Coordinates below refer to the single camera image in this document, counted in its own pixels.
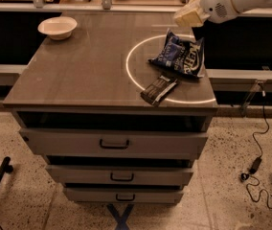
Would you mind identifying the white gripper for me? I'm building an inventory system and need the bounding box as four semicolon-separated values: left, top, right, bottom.
173;0;238;27

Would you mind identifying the blue chip bag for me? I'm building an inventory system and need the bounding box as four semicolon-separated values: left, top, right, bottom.
148;30;204;78

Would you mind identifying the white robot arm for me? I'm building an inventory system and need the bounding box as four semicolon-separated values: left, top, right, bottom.
174;0;272;27

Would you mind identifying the black rxbar chocolate bar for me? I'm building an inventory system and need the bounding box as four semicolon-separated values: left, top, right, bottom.
141;75;178;106

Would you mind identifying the white bowl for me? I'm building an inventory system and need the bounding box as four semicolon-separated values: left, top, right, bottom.
37;16;78;40

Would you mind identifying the grey drawer cabinet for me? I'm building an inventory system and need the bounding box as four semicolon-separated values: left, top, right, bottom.
4;12;217;191

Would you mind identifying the black power adapter cable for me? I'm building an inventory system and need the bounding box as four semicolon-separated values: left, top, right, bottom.
239;80;272;210

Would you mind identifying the top drawer with handle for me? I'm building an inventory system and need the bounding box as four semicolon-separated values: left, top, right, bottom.
19;128;208;159

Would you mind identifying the drawer with handle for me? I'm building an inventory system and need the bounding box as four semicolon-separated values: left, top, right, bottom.
19;128;208;159
46;165;193;186
63;188;183;204

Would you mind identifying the middle drawer with handle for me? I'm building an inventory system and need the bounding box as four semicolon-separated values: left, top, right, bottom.
46;165;193;186

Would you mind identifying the bottom drawer with handle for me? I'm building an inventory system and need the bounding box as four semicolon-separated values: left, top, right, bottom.
63;188;183;204

